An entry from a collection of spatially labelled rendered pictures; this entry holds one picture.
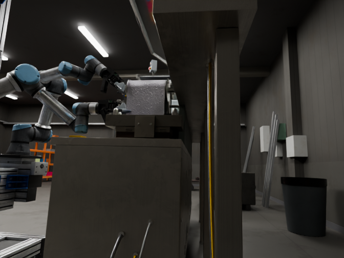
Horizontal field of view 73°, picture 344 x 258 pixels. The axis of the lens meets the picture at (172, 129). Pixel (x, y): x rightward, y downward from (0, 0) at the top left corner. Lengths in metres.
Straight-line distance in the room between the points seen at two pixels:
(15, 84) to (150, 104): 0.74
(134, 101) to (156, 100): 0.14
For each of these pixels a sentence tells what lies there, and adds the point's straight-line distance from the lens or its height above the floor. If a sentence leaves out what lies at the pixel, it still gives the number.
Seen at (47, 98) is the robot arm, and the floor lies 1.17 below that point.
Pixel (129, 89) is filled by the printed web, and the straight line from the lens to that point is 1.48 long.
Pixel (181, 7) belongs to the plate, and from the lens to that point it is 0.63.
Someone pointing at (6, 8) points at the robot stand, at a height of 1.90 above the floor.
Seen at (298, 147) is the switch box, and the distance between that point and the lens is 4.55.
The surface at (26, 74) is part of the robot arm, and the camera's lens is 1.51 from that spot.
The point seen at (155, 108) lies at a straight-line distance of 1.41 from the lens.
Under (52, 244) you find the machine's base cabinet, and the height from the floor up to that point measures 0.39.
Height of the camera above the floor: 0.77
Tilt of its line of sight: 9 degrees up
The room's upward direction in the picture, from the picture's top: 2 degrees clockwise
